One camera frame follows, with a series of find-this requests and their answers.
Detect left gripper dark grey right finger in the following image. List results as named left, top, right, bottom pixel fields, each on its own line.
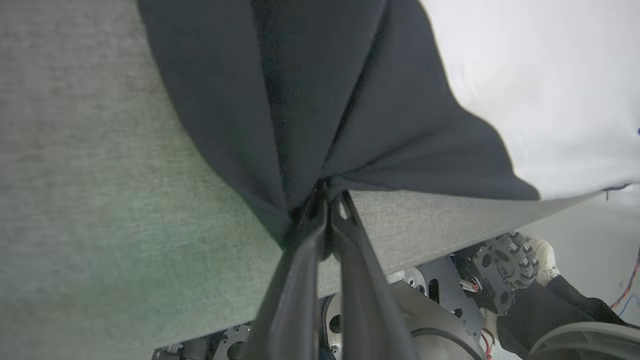
left=329, top=192, right=419, bottom=360

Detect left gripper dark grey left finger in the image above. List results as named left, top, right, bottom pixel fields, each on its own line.
left=242, top=196, right=329, bottom=360

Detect white and black garment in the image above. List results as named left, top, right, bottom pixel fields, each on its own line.
left=137, top=0, right=640, bottom=249

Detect robot wheeled base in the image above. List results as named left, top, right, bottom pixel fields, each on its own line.
left=152, top=231, right=640, bottom=360

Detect black trouser leg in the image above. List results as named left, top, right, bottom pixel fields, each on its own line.
left=497, top=274, right=640, bottom=358

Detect white shoe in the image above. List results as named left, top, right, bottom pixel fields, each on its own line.
left=527, top=237, right=561, bottom=287

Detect grey fabric sofa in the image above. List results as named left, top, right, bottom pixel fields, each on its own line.
left=0, top=0, right=603, bottom=360

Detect red and blue wires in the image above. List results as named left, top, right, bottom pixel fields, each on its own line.
left=611, top=247, right=640, bottom=312

